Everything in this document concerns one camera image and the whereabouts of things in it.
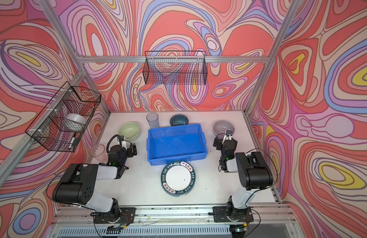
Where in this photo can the black wire basket left wall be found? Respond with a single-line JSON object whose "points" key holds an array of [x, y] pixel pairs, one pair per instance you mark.
{"points": [[48, 130]]}

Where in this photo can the dark teal bowl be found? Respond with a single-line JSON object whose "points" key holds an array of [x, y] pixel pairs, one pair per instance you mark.
{"points": [[179, 120]]}

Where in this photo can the white tape roll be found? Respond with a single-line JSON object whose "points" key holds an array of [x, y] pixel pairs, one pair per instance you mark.
{"points": [[74, 122]]}

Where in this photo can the lilac grey bowl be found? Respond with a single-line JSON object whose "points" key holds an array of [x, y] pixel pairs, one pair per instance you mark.
{"points": [[221, 127]]}

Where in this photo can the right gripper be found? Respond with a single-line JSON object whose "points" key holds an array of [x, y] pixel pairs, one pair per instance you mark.
{"points": [[219, 142]]}

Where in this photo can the light green bowl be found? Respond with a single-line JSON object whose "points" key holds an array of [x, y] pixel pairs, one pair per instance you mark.
{"points": [[131, 131]]}

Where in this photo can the black marker pen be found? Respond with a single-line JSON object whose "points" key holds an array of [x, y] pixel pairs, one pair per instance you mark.
{"points": [[72, 141]]}

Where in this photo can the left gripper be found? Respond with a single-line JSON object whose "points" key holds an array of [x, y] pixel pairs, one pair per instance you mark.
{"points": [[130, 153]]}

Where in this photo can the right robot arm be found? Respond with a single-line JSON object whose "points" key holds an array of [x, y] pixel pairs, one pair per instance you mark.
{"points": [[254, 176]]}

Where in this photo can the black wire basket wall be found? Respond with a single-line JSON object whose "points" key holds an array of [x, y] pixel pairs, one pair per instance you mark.
{"points": [[48, 130], [175, 67]]}

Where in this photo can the green rimmed white plate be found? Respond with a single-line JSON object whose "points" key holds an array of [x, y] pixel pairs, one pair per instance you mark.
{"points": [[178, 178]]}

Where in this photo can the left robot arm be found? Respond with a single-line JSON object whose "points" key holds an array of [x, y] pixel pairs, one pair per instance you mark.
{"points": [[77, 184]]}

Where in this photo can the blue plastic bin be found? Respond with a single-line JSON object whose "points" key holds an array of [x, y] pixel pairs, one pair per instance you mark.
{"points": [[179, 143]]}

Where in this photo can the clear grey plastic cup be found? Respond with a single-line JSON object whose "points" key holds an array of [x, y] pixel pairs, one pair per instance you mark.
{"points": [[153, 120]]}

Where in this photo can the clear pink plastic cup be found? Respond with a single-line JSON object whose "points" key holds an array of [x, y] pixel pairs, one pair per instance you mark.
{"points": [[99, 152]]}

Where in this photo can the black wire basket back wall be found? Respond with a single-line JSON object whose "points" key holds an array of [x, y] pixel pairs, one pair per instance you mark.
{"points": [[175, 67]]}

